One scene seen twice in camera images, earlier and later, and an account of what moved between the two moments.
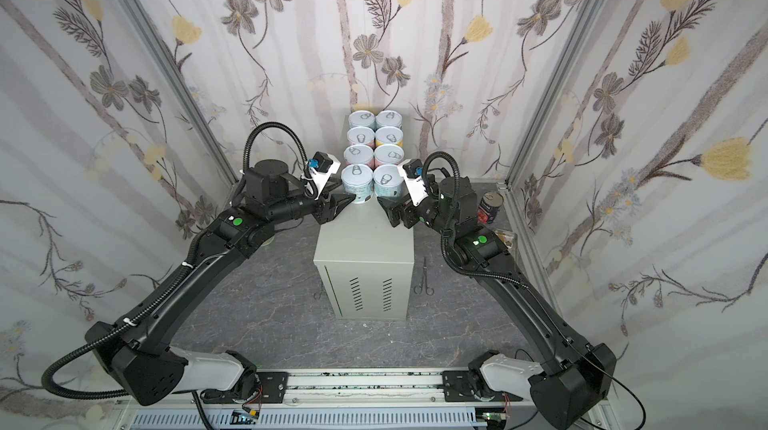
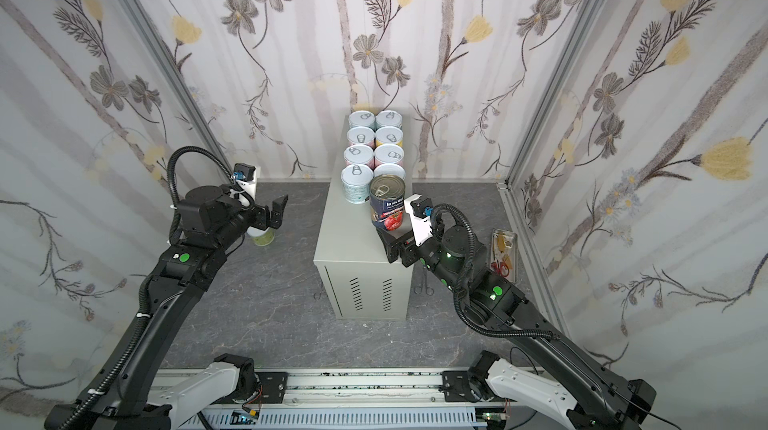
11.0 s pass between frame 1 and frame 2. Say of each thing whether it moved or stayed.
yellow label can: stayed
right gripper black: moved
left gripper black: moved
